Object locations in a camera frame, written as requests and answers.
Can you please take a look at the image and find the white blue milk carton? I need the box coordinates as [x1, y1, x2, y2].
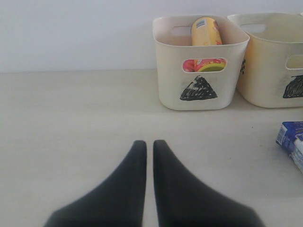
[276, 121, 303, 173]

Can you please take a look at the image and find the yellow Lays chips can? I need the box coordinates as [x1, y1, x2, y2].
[191, 17, 228, 73]

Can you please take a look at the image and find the cream bin with triangle mark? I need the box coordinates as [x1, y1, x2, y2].
[152, 16, 250, 110]

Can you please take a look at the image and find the pink Lays chips can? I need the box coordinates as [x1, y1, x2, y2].
[183, 59, 195, 72]

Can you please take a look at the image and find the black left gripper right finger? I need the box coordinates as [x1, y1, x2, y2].
[153, 140, 264, 227]

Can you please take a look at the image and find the cream bin with square mark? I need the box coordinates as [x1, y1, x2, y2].
[227, 13, 303, 108]

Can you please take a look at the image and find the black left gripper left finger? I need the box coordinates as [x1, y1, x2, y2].
[45, 140, 147, 227]

